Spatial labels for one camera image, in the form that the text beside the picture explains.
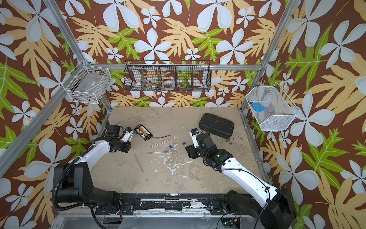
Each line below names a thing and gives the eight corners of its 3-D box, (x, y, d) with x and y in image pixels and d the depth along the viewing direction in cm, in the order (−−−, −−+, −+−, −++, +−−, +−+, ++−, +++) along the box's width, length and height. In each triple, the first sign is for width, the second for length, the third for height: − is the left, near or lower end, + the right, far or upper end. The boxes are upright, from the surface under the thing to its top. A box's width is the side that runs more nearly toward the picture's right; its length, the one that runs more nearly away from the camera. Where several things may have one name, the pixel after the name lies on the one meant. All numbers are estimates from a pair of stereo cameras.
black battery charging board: (133, 130, 109) (132, 128, 107) (140, 124, 112) (140, 122, 110) (146, 142, 102) (145, 140, 100) (154, 136, 105) (153, 134, 104)
